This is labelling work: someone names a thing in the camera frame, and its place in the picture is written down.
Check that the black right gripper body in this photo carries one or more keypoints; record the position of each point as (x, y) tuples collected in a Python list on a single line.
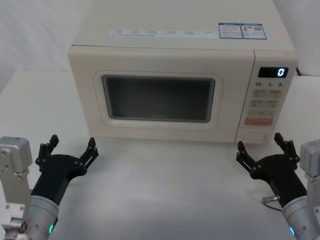
[(280, 172)]

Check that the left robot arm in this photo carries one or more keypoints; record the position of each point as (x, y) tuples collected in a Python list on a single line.
[(37, 215)]

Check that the white table cloth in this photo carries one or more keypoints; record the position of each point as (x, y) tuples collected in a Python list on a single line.
[(162, 190)]

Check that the oven control panel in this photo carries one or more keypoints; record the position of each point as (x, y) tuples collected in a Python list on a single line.
[(265, 105)]

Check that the cream microwave oven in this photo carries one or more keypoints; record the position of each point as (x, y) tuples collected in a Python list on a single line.
[(160, 60)]

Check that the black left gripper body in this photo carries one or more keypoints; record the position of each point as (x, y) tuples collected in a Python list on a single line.
[(55, 172)]

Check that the white curtain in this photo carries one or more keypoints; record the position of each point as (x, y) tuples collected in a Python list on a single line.
[(37, 32)]

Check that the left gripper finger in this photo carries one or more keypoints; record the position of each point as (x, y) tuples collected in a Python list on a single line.
[(88, 156), (46, 150)]

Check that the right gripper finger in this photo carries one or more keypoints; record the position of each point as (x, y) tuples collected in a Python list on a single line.
[(246, 157), (288, 150)]

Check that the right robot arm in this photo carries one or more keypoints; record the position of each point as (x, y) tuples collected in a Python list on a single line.
[(300, 215)]

